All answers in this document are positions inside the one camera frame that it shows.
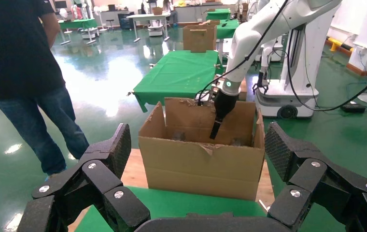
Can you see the closed brown cardboard box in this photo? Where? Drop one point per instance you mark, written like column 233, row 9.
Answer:
column 199, row 40

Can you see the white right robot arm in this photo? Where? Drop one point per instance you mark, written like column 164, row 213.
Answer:
column 254, row 38

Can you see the metal binder clip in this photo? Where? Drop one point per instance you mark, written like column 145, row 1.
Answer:
column 129, row 93

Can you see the yellow black floor barrier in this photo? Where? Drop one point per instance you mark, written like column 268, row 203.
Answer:
column 335, row 43

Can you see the large open cardboard carton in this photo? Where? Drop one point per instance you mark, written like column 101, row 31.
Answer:
column 186, row 169

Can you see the green table cloth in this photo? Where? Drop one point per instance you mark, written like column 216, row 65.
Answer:
column 177, row 73
column 170, row 205
column 226, row 28
column 78, row 23
column 218, row 14

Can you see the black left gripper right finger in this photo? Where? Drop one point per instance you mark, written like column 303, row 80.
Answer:
column 311, row 179

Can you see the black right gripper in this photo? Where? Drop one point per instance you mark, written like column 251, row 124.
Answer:
column 225, row 104

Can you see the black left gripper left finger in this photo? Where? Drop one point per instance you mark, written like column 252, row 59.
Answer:
column 100, row 179

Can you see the white metal table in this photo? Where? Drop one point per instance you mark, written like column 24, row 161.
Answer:
column 148, row 16

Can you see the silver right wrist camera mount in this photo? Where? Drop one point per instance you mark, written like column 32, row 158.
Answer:
column 210, row 96

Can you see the black foam packing block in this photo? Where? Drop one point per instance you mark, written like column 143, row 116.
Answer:
column 178, row 136
column 236, row 141

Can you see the person black shirt blue jeans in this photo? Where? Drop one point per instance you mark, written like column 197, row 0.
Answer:
column 17, row 48

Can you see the flat black floor device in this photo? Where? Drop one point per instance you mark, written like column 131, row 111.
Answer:
column 353, row 107

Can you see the seated background person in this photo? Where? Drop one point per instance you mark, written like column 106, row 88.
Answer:
column 168, row 9

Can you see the white wheeled background robot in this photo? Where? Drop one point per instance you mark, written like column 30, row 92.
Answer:
column 302, row 64

